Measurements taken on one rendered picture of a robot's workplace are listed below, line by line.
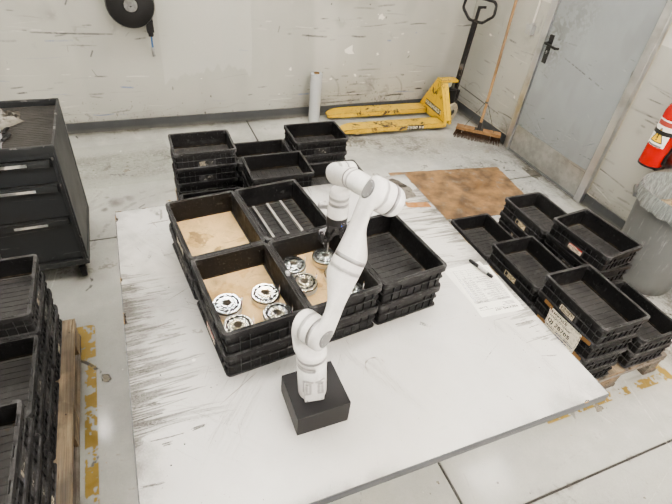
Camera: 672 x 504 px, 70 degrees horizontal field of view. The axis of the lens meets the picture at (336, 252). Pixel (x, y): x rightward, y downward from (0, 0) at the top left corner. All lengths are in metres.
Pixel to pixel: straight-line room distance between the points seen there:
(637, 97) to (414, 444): 3.35
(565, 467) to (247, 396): 1.62
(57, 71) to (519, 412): 4.26
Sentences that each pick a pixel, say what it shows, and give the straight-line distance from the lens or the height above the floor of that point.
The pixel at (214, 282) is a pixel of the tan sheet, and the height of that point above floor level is 0.83.
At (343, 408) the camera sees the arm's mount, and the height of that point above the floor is 0.78.
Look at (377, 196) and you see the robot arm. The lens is 1.27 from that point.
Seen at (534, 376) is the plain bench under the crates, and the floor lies 0.70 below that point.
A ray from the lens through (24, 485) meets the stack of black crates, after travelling 1.96.
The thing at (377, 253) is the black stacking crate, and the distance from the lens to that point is 2.05.
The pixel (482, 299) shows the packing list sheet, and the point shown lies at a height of 0.70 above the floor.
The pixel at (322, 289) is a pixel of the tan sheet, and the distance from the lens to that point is 1.85.
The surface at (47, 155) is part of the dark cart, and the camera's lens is 2.82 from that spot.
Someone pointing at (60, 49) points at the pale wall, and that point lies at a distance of 4.76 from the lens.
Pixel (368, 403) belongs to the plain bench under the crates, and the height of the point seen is 0.70.
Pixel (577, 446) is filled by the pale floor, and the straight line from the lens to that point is 2.80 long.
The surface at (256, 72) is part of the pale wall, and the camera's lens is 4.95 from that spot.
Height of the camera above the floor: 2.11
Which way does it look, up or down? 39 degrees down
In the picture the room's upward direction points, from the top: 7 degrees clockwise
